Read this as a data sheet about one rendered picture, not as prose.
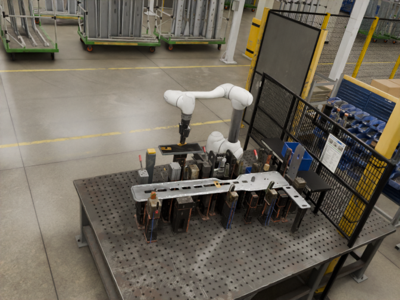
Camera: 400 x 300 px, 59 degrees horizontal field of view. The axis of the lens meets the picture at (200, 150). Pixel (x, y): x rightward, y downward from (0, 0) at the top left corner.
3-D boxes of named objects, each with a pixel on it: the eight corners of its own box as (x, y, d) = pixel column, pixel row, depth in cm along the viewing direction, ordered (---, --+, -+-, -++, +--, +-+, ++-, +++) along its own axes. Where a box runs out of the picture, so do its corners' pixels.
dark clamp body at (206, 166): (196, 203, 315) (203, 168, 296) (191, 194, 325) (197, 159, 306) (207, 202, 319) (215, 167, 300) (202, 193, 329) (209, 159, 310)
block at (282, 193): (272, 223, 308) (281, 198, 294) (266, 215, 316) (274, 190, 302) (281, 221, 312) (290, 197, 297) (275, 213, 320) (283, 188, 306)
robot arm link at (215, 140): (211, 144, 375) (214, 127, 362) (225, 151, 367) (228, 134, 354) (202, 150, 363) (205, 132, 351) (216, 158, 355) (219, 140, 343)
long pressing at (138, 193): (135, 205, 257) (135, 203, 256) (129, 186, 274) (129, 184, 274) (290, 186, 310) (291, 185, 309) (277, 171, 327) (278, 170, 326)
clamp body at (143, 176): (136, 212, 292) (138, 177, 274) (133, 203, 301) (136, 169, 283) (147, 211, 296) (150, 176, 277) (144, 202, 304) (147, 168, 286)
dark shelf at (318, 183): (311, 193, 304) (312, 190, 302) (260, 140, 373) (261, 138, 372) (331, 190, 312) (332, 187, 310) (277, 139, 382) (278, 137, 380)
